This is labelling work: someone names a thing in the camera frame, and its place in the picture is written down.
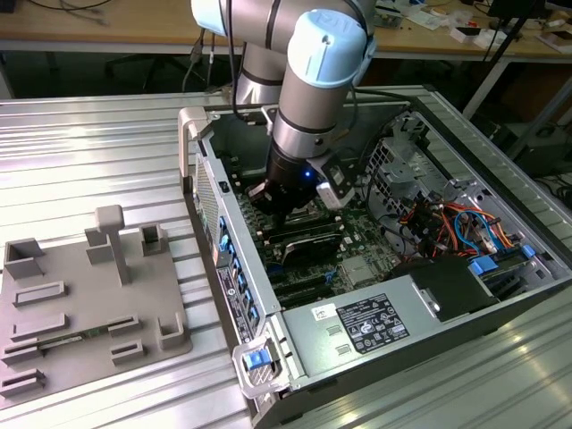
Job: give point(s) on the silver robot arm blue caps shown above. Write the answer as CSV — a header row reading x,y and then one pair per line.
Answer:
x,y
304,98

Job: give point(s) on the green RAM stick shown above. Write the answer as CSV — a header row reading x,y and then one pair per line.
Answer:
x,y
95,333

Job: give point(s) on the CPU socket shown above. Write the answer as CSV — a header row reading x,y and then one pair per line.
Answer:
x,y
315,213

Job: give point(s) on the silver chipset heatsink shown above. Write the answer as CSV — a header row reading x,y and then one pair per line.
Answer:
x,y
359,271

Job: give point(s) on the grey power supply unit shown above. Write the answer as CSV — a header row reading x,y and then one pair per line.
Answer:
x,y
313,348

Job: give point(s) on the black computer tower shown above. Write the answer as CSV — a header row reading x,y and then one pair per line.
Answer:
x,y
543,154

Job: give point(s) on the black plastic air shroud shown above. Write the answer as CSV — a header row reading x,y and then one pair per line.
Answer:
x,y
451,286

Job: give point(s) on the black monitor foot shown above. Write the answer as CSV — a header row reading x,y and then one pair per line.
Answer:
x,y
514,6

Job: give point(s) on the open grey PC case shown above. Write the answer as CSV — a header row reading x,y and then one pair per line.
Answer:
x,y
237,138

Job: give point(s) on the small white box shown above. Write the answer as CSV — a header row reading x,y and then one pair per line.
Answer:
x,y
467,33

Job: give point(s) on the silver perforated drive cage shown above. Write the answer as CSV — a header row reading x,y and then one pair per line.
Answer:
x,y
402,179

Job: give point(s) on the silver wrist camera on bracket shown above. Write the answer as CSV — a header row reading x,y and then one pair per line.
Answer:
x,y
335,183

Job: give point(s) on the white paper sheet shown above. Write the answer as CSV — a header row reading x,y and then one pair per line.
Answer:
x,y
424,18

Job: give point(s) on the grey parts rack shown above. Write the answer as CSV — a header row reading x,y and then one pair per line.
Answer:
x,y
89,295

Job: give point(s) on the blue case latch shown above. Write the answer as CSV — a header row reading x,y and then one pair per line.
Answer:
x,y
255,359

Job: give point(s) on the small silver wrist camera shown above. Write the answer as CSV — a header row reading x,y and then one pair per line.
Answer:
x,y
257,192

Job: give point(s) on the small green circuit board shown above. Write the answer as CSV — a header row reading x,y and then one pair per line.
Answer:
x,y
389,20

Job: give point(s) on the green motherboard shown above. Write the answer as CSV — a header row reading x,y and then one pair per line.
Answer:
x,y
357,232

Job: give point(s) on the white tray with brown item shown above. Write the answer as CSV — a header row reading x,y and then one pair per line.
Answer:
x,y
558,39

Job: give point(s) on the black expansion slot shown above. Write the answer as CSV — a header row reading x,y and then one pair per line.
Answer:
x,y
299,281
308,296

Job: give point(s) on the black office chair base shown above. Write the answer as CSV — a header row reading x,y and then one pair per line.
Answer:
x,y
154,63

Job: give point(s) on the blue disk carrier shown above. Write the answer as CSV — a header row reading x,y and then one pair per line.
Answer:
x,y
485,264

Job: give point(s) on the black RAM slot bank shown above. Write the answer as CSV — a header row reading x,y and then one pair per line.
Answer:
x,y
241,172
308,229

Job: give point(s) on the long wooden desk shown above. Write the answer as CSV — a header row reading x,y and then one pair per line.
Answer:
x,y
134,27

